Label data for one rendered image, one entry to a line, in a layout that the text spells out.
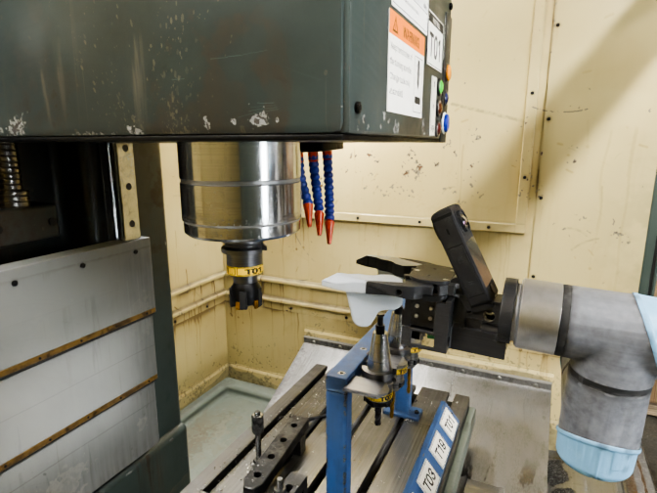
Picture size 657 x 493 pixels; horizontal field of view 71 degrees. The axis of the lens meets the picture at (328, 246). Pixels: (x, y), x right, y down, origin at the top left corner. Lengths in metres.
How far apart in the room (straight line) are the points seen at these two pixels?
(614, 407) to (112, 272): 0.89
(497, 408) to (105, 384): 1.13
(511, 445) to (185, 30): 1.37
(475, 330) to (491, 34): 1.15
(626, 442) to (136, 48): 0.64
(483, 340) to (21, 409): 0.80
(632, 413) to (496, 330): 0.14
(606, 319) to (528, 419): 1.13
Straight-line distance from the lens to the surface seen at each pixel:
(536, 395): 1.68
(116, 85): 0.60
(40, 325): 0.98
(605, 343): 0.52
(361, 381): 0.84
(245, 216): 0.56
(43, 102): 0.70
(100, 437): 1.17
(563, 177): 1.53
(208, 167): 0.57
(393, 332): 0.94
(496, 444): 1.56
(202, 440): 1.86
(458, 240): 0.51
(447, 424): 1.26
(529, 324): 0.51
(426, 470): 1.10
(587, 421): 0.56
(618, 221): 1.55
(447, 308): 0.52
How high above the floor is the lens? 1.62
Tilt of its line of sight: 12 degrees down
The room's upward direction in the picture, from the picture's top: straight up
